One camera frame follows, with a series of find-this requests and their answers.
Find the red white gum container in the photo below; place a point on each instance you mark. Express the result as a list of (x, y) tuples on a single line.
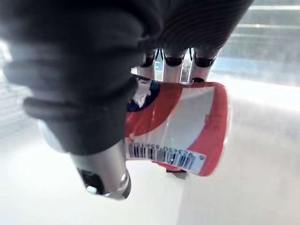
[(178, 124)]

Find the white shelf rack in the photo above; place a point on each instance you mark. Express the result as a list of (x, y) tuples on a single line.
[(264, 35)]

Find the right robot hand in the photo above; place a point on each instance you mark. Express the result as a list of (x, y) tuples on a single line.
[(77, 70)]

